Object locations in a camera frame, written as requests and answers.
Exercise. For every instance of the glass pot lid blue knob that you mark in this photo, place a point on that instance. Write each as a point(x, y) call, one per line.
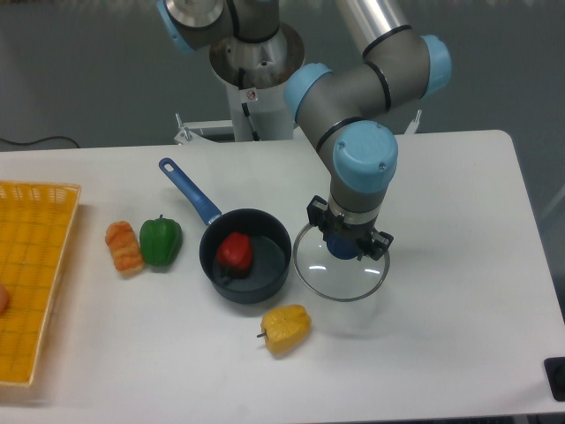
point(333, 278)

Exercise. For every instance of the orange toy bread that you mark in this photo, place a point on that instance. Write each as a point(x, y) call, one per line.
point(124, 248)

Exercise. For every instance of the yellow toy bell pepper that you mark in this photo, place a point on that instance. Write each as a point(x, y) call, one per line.
point(284, 328)

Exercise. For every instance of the white table bracket right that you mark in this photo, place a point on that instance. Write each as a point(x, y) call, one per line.
point(413, 125)

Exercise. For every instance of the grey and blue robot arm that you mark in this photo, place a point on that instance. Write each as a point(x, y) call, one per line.
point(338, 112)

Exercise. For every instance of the yellow wicker basket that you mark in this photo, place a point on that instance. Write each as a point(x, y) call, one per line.
point(36, 222)

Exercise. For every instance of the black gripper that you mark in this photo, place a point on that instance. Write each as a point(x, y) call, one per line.
point(347, 232)

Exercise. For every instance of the red toy bell pepper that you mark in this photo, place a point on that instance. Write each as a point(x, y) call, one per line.
point(234, 255)

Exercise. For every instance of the green toy bell pepper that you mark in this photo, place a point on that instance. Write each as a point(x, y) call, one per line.
point(160, 241)

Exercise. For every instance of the dark pot blue handle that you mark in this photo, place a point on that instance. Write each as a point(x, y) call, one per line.
point(270, 243)

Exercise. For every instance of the black device at table edge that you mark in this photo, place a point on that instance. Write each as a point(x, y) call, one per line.
point(555, 373)

